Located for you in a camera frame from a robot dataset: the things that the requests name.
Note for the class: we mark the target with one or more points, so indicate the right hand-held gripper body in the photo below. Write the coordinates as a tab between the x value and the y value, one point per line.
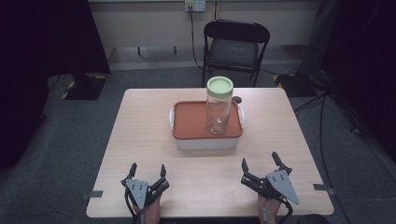
280	183

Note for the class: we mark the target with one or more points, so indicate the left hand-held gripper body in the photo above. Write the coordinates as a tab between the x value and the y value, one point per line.
137	190

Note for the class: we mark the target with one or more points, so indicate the white box with orange lid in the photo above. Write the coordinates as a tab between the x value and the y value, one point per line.
190	121

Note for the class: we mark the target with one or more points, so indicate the clear jar with green lid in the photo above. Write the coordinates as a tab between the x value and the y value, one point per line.
219	105

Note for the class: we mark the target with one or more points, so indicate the person's left hand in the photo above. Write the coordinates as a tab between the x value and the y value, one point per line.
151	210

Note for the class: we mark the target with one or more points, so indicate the person's right hand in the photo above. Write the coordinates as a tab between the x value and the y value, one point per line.
269	210

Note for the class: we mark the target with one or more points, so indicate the grey tape strip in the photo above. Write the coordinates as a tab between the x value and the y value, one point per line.
93	194
322	187

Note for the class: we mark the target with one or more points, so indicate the dark round table cap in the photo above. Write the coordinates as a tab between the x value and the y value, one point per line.
237	99

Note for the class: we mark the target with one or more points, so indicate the black stand base yellow stripes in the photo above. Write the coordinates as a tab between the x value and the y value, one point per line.
295	84
85	86

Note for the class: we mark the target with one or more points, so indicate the black folding chair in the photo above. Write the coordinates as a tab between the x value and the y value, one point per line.
234	53

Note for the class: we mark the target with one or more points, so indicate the grey cloth cover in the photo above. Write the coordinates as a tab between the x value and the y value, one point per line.
316	40

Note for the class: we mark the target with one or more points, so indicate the dark curtain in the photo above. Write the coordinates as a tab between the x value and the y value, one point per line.
367	62
37	62

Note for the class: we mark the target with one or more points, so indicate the white wall socket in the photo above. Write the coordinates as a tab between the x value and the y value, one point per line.
195	5

